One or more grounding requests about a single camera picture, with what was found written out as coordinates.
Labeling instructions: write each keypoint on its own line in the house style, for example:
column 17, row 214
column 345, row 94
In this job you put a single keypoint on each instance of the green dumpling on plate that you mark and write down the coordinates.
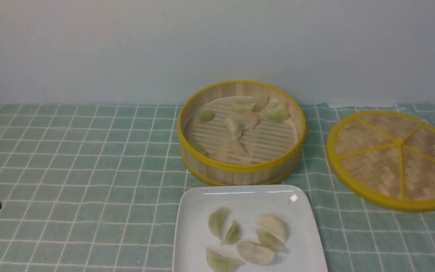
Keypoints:
column 233, row 234

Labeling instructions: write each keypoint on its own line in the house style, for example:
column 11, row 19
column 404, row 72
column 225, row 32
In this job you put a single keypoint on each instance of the green checkered tablecloth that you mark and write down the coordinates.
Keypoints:
column 95, row 188

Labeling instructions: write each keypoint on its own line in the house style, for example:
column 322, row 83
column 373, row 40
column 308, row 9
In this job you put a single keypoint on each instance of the white dumpling plate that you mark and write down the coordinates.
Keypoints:
column 255, row 253
column 275, row 225

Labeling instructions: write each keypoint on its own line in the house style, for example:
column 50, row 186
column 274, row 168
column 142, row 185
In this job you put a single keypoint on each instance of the pale green dumpling top steamer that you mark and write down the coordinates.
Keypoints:
column 243, row 106

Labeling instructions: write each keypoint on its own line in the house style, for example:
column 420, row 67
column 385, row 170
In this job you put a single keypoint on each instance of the pale dumpling centre steamer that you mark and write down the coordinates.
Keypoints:
column 234, row 127

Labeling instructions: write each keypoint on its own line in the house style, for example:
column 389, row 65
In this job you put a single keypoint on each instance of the white dumpling upper right plate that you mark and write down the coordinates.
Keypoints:
column 275, row 225

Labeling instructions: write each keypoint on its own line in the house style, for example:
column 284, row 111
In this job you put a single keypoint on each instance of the yellow rimmed bamboo steamer lid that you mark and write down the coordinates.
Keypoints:
column 386, row 158

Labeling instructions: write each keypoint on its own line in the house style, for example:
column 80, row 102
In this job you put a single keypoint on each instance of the yellow rimmed bamboo steamer basket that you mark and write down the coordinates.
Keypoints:
column 267, row 154

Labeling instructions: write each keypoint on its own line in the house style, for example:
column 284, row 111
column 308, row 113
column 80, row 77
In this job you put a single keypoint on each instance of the white square plate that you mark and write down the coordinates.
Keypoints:
column 303, row 250

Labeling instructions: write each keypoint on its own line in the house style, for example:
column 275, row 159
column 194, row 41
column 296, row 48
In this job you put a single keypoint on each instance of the green dumpling slim steamer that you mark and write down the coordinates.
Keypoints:
column 270, row 241

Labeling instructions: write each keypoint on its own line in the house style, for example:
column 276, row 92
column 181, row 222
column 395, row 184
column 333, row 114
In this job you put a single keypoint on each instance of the white dumpling top right steamer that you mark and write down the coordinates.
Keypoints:
column 272, row 103

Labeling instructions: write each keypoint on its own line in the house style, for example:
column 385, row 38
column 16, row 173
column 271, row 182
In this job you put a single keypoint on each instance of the white dumpling centre plate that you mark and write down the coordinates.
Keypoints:
column 255, row 253

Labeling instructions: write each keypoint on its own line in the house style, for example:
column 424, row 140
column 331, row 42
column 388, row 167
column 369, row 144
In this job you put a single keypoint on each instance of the green dumpling plate bottom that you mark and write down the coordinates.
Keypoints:
column 221, row 263

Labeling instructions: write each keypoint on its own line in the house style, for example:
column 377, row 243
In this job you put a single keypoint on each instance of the green dumpling right steamer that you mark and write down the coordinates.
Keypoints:
column 276, row 114

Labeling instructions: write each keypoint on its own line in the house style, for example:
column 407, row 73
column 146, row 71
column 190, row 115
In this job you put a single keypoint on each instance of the large green dumpling steamer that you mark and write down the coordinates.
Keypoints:
column 217, row 220

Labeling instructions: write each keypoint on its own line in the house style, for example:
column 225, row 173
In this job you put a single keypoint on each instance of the pink dumpling centre steamer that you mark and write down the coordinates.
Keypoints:
column 251, row 120

